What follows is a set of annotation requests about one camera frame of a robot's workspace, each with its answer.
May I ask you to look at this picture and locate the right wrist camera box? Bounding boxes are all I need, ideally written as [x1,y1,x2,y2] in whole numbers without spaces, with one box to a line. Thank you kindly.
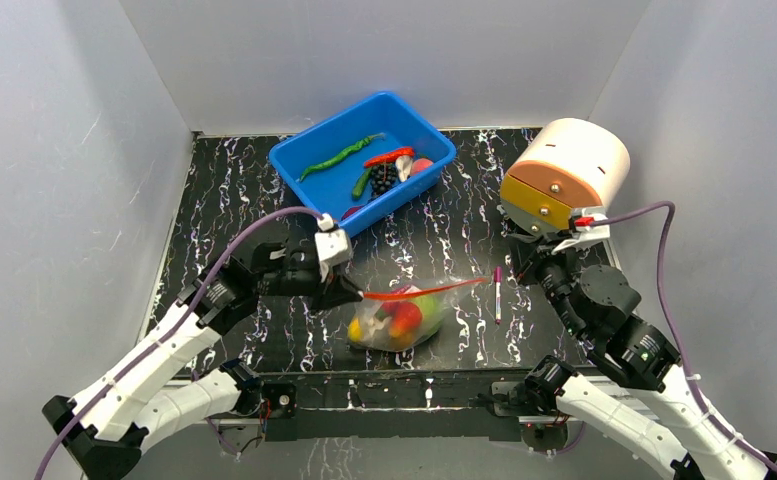
[552,206,611,254]

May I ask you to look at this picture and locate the yellow toy mango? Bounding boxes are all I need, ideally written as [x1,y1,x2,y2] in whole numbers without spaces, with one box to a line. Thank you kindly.
[347,318,366,344]

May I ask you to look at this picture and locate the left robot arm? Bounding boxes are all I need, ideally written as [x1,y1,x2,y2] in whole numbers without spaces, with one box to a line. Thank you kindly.
[42,229,363,479]

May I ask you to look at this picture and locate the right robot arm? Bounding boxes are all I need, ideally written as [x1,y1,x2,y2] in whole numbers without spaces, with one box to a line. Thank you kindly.
[509,234,777,479]

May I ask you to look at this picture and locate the blue plastic bin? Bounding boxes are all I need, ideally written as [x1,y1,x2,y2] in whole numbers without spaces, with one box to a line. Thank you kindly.
[268,91,457,237]

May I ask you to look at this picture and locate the pink toy peach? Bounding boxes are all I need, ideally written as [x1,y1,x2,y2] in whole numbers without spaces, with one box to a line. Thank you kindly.
[410,158,433,176]

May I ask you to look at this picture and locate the green toy cucumber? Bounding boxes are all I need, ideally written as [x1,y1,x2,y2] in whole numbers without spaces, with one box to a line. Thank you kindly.
[351,167,372,201]

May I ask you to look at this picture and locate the white toy mushroom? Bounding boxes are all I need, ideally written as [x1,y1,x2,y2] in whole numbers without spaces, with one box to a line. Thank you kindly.
[360,312,393,340]

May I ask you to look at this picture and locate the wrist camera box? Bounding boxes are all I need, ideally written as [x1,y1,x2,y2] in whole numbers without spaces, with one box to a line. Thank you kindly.
[314,227,353,282]
[552,206,611,254]

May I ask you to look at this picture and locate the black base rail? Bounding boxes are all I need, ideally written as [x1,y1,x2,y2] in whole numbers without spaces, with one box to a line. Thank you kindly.
[162,367,628,445]

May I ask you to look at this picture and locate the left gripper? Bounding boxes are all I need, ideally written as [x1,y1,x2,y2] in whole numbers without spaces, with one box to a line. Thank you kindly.
[257,259,364,315]

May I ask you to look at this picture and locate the clear zip top bag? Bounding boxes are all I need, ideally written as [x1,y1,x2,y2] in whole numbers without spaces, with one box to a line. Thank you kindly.
[347,277,487,353]

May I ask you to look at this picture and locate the dark toy grapes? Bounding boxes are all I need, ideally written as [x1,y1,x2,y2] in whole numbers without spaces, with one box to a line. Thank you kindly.
[369,163,398,199]

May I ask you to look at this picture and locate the white toy garlic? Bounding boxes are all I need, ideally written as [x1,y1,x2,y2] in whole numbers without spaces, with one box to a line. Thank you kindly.
[394,155,414,183]

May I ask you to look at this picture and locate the green toy cabbage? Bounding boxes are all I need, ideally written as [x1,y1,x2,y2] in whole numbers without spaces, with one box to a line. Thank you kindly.
[412,295,442,336]

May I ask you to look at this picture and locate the pink marker pen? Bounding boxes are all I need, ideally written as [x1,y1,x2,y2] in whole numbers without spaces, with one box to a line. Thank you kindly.
[493,266,502,325]

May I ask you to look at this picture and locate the green toy bean pod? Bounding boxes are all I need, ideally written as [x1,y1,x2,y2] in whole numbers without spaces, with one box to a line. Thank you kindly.
[297,132,385,182]

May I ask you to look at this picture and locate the round drawer box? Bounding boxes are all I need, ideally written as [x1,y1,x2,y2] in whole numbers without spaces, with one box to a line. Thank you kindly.
[500,118,631,233]

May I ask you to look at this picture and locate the brown toy potato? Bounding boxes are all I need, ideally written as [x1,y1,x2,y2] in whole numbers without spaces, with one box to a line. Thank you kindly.
[392,332,418,351]

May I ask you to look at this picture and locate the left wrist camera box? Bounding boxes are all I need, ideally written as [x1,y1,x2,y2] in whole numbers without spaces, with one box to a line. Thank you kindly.
[314,227,353,282]

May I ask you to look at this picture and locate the purple toy sweet potato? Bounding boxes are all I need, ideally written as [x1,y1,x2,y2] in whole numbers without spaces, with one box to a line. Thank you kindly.
[341,205,362,220]

